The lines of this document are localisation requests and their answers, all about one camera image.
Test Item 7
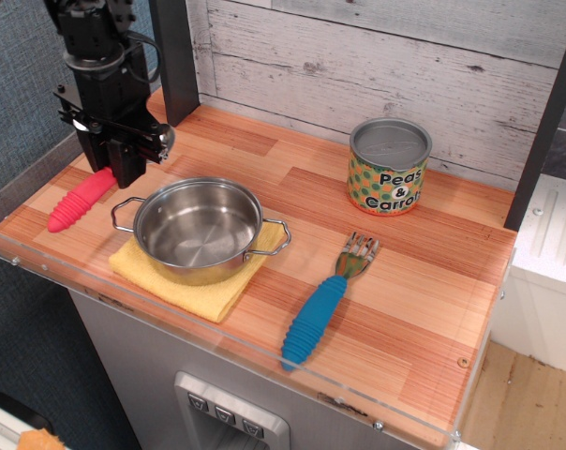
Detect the dark right upright post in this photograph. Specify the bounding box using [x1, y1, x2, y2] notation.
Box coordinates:
[504, 49, 566, 232]

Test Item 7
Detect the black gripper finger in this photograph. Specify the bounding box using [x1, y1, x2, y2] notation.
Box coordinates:
[77, 130, 110, 173]
[107, 140, 146, 188]

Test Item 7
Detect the clear acrylic guard rail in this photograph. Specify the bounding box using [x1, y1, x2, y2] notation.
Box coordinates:
[0, 120, 515, 449]

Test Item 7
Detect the blue handled fork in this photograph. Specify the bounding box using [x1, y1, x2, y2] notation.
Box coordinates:
[281, 232, 380, 371]

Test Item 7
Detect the silver button panel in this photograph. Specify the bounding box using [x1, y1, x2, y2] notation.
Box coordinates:
[174, 371, 290, 449]

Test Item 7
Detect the white side cabinet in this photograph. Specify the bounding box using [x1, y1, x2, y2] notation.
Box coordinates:
[490, 174, 566, 371]

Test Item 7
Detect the yellow folded cloth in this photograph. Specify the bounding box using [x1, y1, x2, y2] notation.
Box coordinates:
[109, 238, 269, 323]

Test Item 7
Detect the peas and carrots can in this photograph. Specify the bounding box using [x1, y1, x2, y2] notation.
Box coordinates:
[347, 118, 432, 217]

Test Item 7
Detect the stainless steel pot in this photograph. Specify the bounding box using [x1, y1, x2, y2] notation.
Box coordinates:
[111, 176, 291, 286]

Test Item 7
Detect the red handled spoon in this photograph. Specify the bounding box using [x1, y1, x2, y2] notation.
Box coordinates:
[46, 122, 176, 234]

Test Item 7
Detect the dark left upright post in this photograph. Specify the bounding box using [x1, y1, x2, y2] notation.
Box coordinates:
[149, 0, 200, 127]

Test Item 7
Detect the dark upright post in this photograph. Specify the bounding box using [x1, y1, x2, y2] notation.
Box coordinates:
[149, 0, 200, 127]
[504, 49, 566, 232]

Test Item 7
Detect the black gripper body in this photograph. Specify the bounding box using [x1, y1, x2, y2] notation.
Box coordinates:
[54, 44, 161, 139]

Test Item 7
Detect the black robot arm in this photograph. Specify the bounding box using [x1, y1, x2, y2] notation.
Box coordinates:
[45, 1, 174, 188]

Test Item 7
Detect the orange object bottom left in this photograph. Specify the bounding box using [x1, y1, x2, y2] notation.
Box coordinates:
[16, 429, 66, 450]

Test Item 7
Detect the grey toy kitchen cabinet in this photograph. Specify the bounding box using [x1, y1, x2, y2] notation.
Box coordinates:
[70, 292, 411, 449]

